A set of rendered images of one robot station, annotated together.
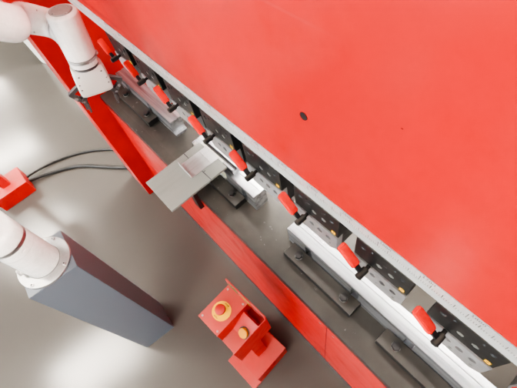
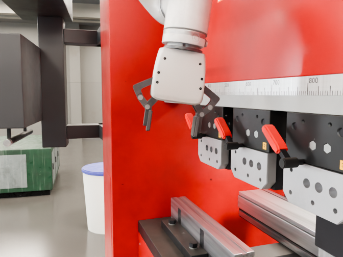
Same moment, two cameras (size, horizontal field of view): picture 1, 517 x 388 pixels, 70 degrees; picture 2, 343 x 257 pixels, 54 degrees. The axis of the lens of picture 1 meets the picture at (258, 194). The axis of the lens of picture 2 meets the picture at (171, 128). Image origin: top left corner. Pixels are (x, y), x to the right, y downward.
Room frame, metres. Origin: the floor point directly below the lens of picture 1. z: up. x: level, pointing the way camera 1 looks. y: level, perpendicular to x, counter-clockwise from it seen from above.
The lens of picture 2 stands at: (0.37, 0.30, 1.37)
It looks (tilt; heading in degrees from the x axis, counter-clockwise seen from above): 6 degrees down; 10
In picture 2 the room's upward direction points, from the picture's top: straight up
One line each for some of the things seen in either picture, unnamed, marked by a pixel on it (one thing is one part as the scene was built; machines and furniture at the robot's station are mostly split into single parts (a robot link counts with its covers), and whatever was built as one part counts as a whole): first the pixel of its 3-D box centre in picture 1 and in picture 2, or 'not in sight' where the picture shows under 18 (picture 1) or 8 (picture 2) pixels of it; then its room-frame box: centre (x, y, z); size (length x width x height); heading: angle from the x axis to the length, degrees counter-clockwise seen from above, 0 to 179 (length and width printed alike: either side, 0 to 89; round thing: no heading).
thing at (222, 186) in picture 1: (217, 182); not in sight; (0.88, 0.15, 0.89); 0.30 x 0.05 x 0.03; 29
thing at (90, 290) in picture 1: (112, 301); not in sight; (0.67, 0.78, 0.50); 0.18 x 0.18 x 1.00; 24
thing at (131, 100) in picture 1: (137, 106); (181, 238); (1.44, 0.46, 0.89); 0.30 x 0.05 x 0.03; 29
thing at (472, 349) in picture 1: (469, 326); not in sight; (0.09, -0.35, 1.26); 0.15 x 0.09 x 0.17; 29
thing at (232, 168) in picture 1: (219, 156); not in sight; (0.93, 0.11, 0.99); 0.20 x 0.03 x 0.03; 29
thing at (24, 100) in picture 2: not in sight; (19, 83); (1.73, 1.22, 1.42); 0.45 x 0.12 x 0.36; 21
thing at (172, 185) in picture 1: (186, 175); not in sight; (0.87, 0.25, 1.00); 0.26 x 0.18 x 0.01; 119
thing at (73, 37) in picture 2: not in sight; (90, 33); (1.95, 0.98, 1.67); 0.40 x 0.24 x 0.07; 29
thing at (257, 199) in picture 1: (228, 170); not in sight; (0.90, 0.09, 0.92); 0.39 x 0.06 x 0.10; 29
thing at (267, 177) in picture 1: (273, 166); not in sight; (0.62, -0.06, 1.26); 0.15 x 0.09 x 0.17; 29
